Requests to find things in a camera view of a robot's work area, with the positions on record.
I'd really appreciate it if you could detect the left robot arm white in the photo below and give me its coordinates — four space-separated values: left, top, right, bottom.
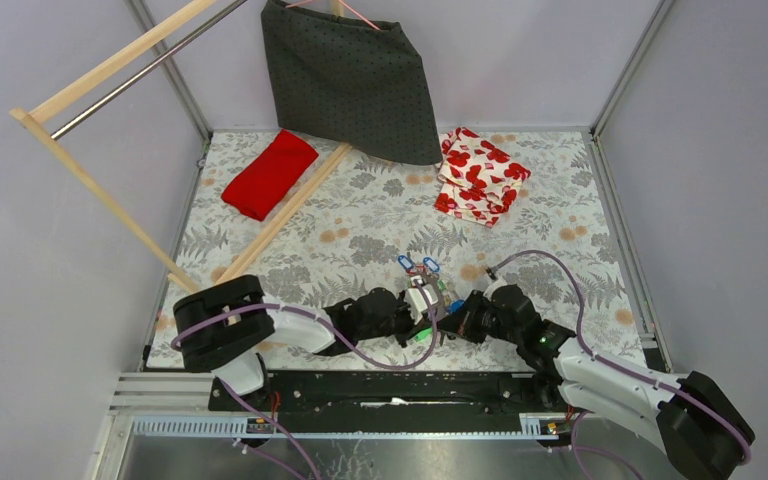
170 275 439 411

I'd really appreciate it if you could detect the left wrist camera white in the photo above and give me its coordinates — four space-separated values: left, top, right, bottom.
404 284 439 324

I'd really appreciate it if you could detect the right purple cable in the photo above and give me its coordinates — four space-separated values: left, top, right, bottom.
486 249 754 480

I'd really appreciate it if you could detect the red floral folded cloth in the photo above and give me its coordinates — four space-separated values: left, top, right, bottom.
434 127 532 228

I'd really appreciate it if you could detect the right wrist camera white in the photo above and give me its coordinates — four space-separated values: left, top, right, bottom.
483 268 508 300

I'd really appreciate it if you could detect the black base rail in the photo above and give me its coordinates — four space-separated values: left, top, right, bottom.
242 370 579 435

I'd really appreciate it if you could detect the dark dotted skirt hanging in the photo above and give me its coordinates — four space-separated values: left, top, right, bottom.
260 1 442 166

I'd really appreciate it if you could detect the green key tag with key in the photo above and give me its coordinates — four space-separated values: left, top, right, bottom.
410 328 434 345

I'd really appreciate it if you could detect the wooden drying rack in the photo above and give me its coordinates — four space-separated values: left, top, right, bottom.
9 0 353 296

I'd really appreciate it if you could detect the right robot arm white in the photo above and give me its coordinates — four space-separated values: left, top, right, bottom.
437 285 755 479

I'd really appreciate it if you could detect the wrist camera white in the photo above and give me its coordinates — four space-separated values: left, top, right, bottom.
483 268 508 300
404 284 439 324

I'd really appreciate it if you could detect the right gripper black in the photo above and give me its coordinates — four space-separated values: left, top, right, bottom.
434 291 521 346

